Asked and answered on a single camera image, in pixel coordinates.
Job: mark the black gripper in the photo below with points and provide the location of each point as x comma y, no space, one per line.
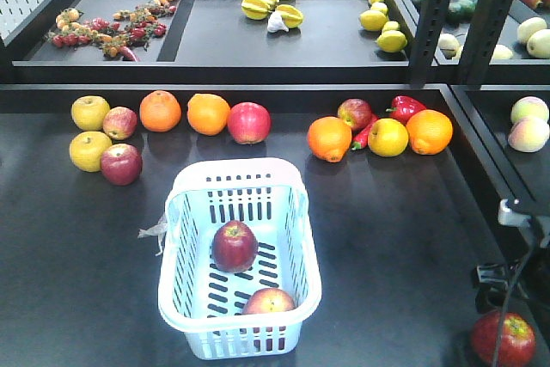
526,278

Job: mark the pink red apple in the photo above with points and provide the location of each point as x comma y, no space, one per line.
269,300

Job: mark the light blue plastic basket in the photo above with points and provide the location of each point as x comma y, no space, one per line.
239,272

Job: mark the pale peach front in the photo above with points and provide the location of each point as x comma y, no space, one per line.
529,134

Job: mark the pale peach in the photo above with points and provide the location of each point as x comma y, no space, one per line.
529,134
529,106

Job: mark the pale peach back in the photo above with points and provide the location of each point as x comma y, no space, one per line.
529,106

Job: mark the round orange right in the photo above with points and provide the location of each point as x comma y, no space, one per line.
429,132

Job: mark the red bell pepper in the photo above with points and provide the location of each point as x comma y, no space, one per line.
403,107

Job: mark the black wooden produce display stand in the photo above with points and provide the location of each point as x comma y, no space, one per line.
396,238

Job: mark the red chili pepper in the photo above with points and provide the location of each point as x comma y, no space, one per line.
360,141

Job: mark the red yellow apple back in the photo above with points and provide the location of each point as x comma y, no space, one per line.
356,113

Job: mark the orange with navel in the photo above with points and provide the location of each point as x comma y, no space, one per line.
329,138

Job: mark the red apple far left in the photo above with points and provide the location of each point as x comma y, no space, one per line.
249,123

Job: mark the white garlic bulb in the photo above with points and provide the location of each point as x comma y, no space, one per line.
276,23

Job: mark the orange left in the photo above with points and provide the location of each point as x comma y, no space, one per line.
160,111

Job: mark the dark red apple small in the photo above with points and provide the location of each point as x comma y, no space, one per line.
121,164

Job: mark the pink apple small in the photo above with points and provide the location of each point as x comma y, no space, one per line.
120,123

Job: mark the yellow apple front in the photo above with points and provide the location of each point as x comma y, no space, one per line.
86,148

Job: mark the yellow apple far left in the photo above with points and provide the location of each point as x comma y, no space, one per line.
88,112

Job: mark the black upright post right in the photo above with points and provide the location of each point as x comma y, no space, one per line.
474,66

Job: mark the black upright post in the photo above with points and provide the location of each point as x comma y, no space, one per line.
474,66
431,20

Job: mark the black upright post left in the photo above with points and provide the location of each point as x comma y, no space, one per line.
431,20

